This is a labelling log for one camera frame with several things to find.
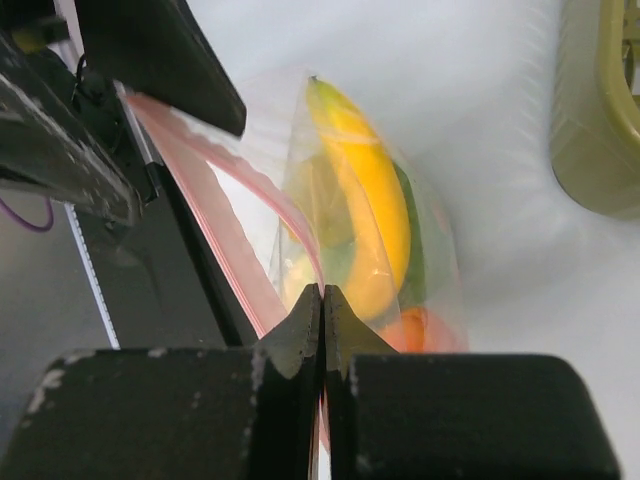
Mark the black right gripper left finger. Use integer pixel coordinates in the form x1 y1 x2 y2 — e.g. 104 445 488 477
1 285 320 479

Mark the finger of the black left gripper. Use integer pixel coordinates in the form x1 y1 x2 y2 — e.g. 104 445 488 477
1 35 142 225
75 0 247 136

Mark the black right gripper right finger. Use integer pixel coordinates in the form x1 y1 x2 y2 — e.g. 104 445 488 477
323 286 622 479

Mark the red fake tomato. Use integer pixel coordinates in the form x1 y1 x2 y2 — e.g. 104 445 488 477
377 307 468 353

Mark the yellow fake banana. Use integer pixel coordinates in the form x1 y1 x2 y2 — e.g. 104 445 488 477
305 76 411 320

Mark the clear zip top bag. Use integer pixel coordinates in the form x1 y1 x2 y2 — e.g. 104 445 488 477
124 70 468 342

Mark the olive green plastic bin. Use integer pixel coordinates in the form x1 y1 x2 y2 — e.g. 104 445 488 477
550 1 639 221

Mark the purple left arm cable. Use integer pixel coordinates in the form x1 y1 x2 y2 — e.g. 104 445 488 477
0 195 55 235

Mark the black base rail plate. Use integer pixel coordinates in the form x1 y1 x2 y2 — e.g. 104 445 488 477
66 107 257 348

